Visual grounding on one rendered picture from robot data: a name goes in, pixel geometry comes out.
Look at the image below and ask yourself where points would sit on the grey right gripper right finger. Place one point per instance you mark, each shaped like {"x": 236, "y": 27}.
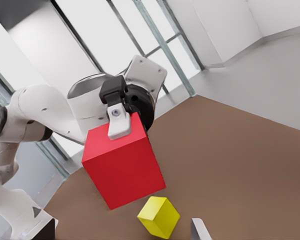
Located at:
{"x": 199, "y": 231}

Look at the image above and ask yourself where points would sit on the yellow wooden cube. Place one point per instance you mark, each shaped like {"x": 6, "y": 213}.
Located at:
{"x": 158, "y": 217}

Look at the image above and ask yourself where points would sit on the red wooden cube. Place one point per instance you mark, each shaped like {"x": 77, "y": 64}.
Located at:
{"x": 122, "y": 162}

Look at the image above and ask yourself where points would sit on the silver frame crossbar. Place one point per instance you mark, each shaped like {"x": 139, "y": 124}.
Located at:
{"x": 173, "y": 37}

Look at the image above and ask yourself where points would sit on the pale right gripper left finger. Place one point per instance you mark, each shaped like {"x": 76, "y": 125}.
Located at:
{"x": 118, "y": 125}

